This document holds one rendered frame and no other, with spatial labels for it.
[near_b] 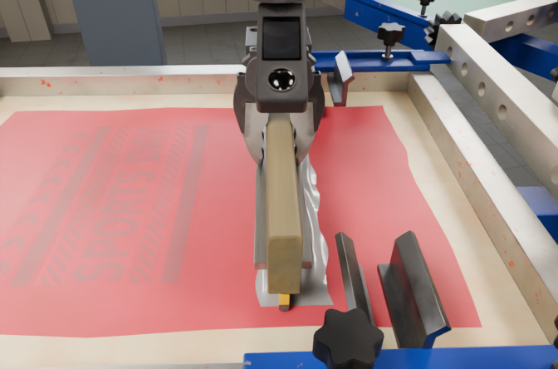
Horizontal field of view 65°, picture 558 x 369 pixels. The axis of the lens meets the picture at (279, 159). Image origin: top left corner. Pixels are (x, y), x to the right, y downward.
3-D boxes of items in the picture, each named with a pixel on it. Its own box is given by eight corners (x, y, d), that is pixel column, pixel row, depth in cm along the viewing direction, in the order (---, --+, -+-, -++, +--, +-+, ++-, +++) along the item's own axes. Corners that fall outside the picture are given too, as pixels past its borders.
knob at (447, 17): (428, 60, 82) (437, 20, 77) (419, 48, 86) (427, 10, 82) (467, 59, 82) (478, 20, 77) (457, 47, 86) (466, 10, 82)
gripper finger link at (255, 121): (261, 144, 58) (273, 81, 53) (261, 170, 53) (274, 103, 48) (238, 141, 57) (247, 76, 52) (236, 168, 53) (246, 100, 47)
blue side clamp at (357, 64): (255, 100, 77) (254, 62, 73) (256, 86, 81) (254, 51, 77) (423, 97, 78) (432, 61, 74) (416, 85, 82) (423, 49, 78)
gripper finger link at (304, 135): (316, 140, 58) (307, 76, 52) (321, 166, 53) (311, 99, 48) (293, 144, 58) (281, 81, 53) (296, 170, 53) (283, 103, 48)
